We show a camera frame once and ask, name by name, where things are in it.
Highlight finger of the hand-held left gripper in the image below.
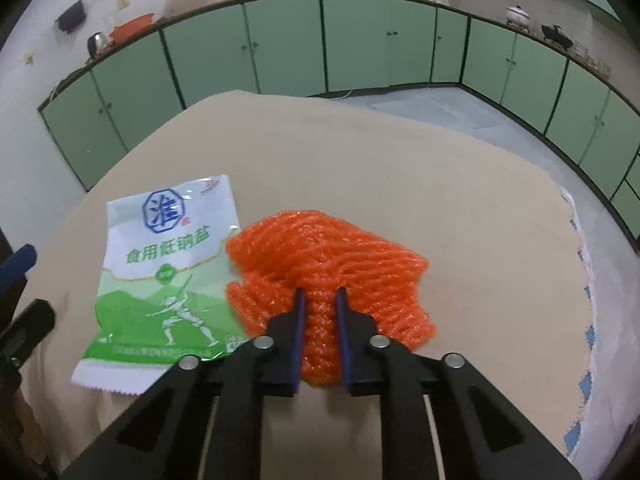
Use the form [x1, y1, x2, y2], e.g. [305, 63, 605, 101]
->
[0, 243, 39, 292]
[0, 298, 56, 377]

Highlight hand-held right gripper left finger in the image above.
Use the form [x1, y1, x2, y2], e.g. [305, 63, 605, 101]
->
[60, 289, 307, 480]

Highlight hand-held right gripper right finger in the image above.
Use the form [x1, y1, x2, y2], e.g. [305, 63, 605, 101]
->
[334, 287, 583, 480]

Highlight orange foam net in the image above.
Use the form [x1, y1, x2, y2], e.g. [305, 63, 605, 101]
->
[224, 209, 437, 387]

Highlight white green salt packet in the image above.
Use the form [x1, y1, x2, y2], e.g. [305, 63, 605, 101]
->
[71, 174, 252, 396]

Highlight steel kettle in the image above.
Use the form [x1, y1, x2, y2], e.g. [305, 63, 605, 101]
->
[86, 31, 109, 59]

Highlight black hanging cloth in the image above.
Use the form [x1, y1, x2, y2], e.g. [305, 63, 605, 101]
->
[54, 2, 87, 31]

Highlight white blue patterned tablecloth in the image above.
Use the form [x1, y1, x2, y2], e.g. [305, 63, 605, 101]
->
[556, 185, 640, 467]

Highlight orange plastic basin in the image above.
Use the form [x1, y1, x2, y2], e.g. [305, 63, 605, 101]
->
[108, 11, 154, 44]

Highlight green base cabinets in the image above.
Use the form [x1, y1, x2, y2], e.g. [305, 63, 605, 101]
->
[38, 0, 640, 241]

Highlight white lidded pot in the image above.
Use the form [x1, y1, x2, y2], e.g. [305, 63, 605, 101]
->
[505, 4, 532, 28]

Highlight black wok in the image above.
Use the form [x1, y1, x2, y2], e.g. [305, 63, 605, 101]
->
[540, 23, 574, 49]

